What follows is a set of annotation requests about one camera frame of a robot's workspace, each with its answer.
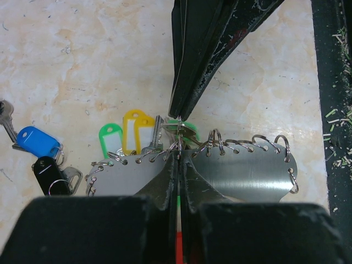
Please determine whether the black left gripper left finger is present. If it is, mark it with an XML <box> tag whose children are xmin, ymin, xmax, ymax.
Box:
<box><xmin>1</xmin><ymin>155</ymin><xmax>178</xmax><ymax>263</ymax></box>

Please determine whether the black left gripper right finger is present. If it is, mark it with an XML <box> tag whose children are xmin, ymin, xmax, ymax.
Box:
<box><xmin>181</xmin><ymin>157</ymin><xmax>351</xmax><ymax>263</ymax></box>

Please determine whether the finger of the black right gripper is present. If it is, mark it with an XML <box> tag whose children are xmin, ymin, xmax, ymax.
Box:
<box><xmin>180</xmin><ymin>0</ymin><xmax>285</xmax><ymax>122</ymax></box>
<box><xmin>168</xmin><ymin>1</ymin><xmax>238</xmax><ymax>117</ymax></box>

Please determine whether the red-handled metal key organizer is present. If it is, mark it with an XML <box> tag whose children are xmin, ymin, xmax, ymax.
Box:
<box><xmin>84</xmin><ymin>128</ymin><xmax>300</xmax><ymax>264</ymax></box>

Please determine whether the key with yellow tag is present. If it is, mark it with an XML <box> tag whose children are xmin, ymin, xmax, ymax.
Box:
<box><xmin>134</xmin><ymin>115</ymin><xmax>155</xmax><ymax>154</ymax></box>

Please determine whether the key with black tag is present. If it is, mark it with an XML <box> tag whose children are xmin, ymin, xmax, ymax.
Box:
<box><xmin>32</xmin><ymin>156</ymin><xmax>83</xmax><ymax>196</ymax></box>

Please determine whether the key with blue tag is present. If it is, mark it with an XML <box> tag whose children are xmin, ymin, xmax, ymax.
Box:
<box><xmin>12</xmin><ymin>126</ymin><xmax>65</xmax><ymax>166</ymax></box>

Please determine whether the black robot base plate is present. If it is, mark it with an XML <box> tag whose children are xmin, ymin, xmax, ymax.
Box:
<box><xmin>310</xmin><ymin>0</ymin><xmax>352</xmax><ymax>240</ymax></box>

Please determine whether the key with green tag on ring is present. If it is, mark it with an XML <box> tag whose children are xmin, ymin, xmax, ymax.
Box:
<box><xmin>98</xmin><ymin>123</ymin><xmax>123</xmax><ymax>158</ymax></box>

